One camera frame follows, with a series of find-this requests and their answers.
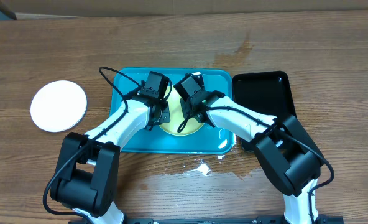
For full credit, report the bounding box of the yellow plate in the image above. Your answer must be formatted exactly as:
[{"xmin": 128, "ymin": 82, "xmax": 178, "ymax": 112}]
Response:
[{"xmin": 160, "ymin": 88, "xmax": 203, "ymax": 136}]

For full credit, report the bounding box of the teal plastic tray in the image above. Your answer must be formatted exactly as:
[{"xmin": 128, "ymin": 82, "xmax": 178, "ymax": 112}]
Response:
[{"xmin": 121, "ymin": 67, "xmax": 234, "ymax": 154}]

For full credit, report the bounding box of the black rectangular tray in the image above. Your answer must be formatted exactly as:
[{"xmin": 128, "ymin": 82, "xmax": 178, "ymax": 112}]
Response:
[{"xmin": 232, "ymin": 70, "xmax": 298, "ymax": 153}]

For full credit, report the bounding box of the white plate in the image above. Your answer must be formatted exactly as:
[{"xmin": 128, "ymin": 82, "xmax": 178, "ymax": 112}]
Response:
[{"xmin": 30, "ymin": 80, "xmax": 87, "ymax": 133}]

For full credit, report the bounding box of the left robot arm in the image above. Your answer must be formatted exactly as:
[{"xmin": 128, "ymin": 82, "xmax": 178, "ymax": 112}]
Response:
[{"xmin": 42, "ymin": 71, "xmax": 172, "ymax": 223}]

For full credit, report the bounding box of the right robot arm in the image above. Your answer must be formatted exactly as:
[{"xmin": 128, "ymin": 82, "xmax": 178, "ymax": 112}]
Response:
[{"xmin": 174, "ymin": 73, "xmax": 326, "ymax": 223}]

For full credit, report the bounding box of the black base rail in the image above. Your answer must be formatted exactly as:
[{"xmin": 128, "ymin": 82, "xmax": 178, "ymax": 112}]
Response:
[{"xmin": 68, "ymin": 215, "xmax": 344, "ymax": 224}]

